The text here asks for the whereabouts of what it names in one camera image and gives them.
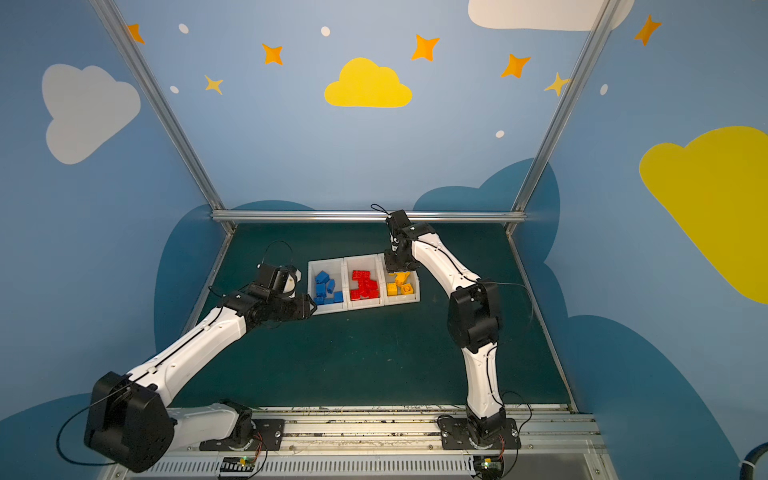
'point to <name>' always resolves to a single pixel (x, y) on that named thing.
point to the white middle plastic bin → (369, 263)
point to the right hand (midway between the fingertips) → (396, 263)
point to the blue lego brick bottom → (321, 290)
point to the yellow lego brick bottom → (401, 278)
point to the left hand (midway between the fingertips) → (308, 304)
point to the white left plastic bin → (335, 268)
